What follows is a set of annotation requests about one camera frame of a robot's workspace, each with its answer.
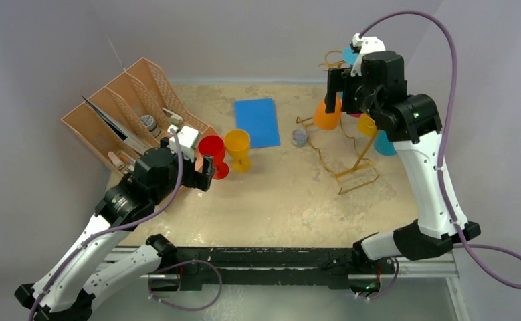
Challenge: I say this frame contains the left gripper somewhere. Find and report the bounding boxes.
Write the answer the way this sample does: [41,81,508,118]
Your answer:
[152,138,215,205]

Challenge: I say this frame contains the red wine glass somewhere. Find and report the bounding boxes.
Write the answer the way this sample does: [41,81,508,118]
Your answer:
[198,135,229,180]

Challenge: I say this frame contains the yellow-orange wine glass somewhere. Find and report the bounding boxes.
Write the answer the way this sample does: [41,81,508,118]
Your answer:
[224,129,251,173]

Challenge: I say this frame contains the orange wine glass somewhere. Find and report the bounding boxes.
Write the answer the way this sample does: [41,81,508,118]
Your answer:
[312,96,342,130]

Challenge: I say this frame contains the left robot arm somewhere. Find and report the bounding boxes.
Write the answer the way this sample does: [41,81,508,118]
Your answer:
[15,146,215,320]

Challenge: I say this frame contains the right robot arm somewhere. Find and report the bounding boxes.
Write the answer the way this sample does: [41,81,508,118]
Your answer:
[325,51,481,272]

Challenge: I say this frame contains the teal wine glass rear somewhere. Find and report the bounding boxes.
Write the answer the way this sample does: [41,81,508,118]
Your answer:
[342,47,358,66]

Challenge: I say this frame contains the teal wine glass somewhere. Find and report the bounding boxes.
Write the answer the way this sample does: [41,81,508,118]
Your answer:
[373,130,397,156]
[342,47,358,66]

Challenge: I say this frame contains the yellow wine glass on rack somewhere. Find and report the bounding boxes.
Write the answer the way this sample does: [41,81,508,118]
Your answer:
[357,114,378,137]

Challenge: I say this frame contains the teal wine glass front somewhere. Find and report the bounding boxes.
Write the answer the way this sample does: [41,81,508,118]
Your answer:
[373,130,397,156]

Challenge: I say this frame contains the white stapler in organizer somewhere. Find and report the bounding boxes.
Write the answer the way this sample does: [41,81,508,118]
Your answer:
[161,108,183,126]

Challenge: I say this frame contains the small clear glitter ball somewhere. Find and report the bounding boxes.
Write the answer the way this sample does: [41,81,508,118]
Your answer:
[291,128,308,148]

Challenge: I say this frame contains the blue rectangular card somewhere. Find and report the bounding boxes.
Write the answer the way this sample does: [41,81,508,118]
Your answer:
[233,98,281,149]

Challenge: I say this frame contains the pink desk file organizer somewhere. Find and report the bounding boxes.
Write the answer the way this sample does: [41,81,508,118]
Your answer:
[62,58,217,176]

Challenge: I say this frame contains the dark folder in organizer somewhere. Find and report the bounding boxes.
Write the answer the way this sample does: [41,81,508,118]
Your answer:
[81,96,150,154]

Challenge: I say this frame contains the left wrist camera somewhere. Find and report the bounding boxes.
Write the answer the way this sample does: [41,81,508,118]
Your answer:
[167,124,201,162]

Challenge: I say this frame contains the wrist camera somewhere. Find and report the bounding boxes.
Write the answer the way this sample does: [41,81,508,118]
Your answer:
[350,33,386,76]
[167,124,201,162]

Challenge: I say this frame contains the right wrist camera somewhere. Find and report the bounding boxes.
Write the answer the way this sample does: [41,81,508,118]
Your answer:
[350,33,386,76]

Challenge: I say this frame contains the gold wire glass rack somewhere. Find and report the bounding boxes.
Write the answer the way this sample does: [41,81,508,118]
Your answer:
[295,50,381,196]

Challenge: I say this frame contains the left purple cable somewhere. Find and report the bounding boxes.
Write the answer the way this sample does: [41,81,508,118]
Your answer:
[27,128,224,321]

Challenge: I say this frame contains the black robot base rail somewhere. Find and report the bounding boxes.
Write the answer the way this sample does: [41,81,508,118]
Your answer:
[131,233,399,294]

